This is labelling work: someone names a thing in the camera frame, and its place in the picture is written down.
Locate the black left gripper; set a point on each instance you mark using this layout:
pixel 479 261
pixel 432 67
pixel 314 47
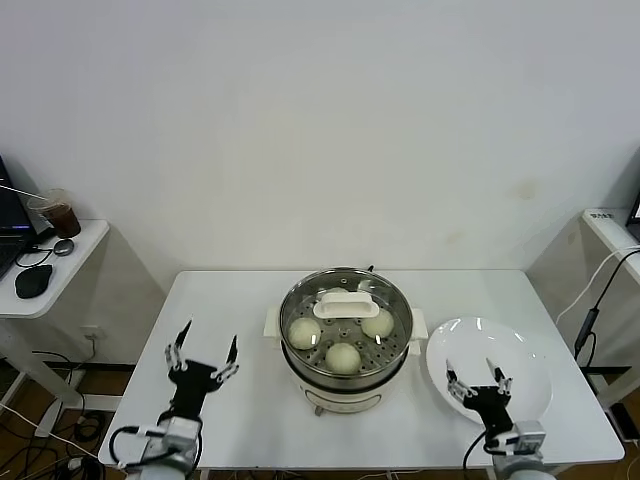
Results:
pixel 190 387

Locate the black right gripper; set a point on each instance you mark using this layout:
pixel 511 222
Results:
pixel 487 405

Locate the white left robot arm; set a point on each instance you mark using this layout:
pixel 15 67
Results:
pixel 155 462

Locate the steel perforated steamer basket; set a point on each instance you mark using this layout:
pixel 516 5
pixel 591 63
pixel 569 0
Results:
pixel 400 345

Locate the white round plate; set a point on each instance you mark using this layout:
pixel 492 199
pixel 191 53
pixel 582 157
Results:
pixel 465 350

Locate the cream electric pot base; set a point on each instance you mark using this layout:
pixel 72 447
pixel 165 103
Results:
pixel 340 400

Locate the white side table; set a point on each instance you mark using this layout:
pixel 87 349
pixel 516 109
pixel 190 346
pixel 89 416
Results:
pixel 75 280
pixel 607 230

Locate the round grey puck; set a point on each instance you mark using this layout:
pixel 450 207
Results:
pixel 64 247

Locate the black computer mouse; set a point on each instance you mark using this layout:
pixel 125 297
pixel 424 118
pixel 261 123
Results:
pixel 32 282

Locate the clear iced coffee cup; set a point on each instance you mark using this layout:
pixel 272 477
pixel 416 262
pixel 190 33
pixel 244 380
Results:
pixel 62 220

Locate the dark screen device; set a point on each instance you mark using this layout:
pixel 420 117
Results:
pixel 637 207

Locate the black laptop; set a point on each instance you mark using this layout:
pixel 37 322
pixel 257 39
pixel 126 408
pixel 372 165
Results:
pixel 10 215

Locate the thin white straw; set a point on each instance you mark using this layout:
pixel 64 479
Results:
pixel 20 190

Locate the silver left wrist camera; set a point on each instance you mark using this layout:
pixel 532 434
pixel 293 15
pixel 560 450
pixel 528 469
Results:
pixel 182 432

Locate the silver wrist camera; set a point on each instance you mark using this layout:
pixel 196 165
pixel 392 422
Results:
pixel 182 432
pixel 530 435

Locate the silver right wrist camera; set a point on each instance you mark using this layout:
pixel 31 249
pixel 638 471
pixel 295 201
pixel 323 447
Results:
pixel 530 435

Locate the white wall socket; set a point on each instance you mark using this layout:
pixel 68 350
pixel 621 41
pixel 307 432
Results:
pixel 91 332

